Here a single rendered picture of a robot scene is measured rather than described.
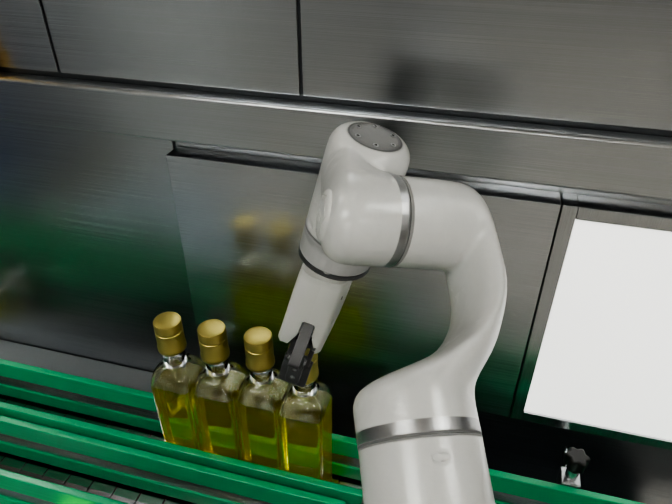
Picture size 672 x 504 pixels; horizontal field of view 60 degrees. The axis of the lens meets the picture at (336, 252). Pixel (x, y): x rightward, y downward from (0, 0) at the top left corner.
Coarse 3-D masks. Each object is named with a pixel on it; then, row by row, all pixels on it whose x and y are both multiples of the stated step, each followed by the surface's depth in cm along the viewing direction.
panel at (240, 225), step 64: (192, 192) 75; (256, 192) 72; (512, 192) 65; (192, 256) 81; (256, 256) 78; (512, 256) 68; (256, 320) 84; (384, 320) 78; (448, 320) 75; (512, 320) 72; (512, 384) 78
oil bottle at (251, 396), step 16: (256, 384) 72; (272, 384) 72; (240, 400) 72; (256, 400) 71; (272, 400) 71; (240, 416) 74; (256, 416) 73; (272, 416) 72; (240, 432) 76; (256, 432) 75; (272, 432) 74; (256, 448) 77; (272, 448) 76; (272, 464) 78
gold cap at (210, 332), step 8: (208, 320) 71; (216, 320) 71; (200, 328) 70; (208, 328) 70; (216, 328) 70; (224, 328) 70; (200, 336) 69; (208, 336) 69; (216, 336) 69; (224, 336) 70; (200, 344) 70; (208, 344) 69; (216, 344) 70; (224, 344) 70; (200, 352) 72; (208, 352) 70; (216, 352) 70; (224, 352) 71; (208, 360) 71; (216, 360) 71; (224, 360) 71
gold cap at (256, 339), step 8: (256, 328) 70; (264, 328) 70; (248, 336) 69; (256, 336) 69; (264, 336) 69; (272, 336) 69; (248, 344) 68; (256, 344) 68; (264, 344) 68; (272, 344) 69; (248, 352) 69; (256, 352) 68; (264, 352) 69; (272, 352) 70; (248, 360) 70; (256, 360) 69; (264, 360) 69; (272, 360) 70; (248, 368) 70; (256, 368) 70; (264, 368) 70
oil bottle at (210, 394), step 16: (240, 368) 75; (208, 384) 72; (224, 384) 72; (240, 384) 75; (208, 400) 73; (224, 400) 73; (208, 416) 75; (224, 416) 74; (208, 432) 77; (224, 432) 76; (208, 448) 79; (224, 448) 78; (240, 448) 78
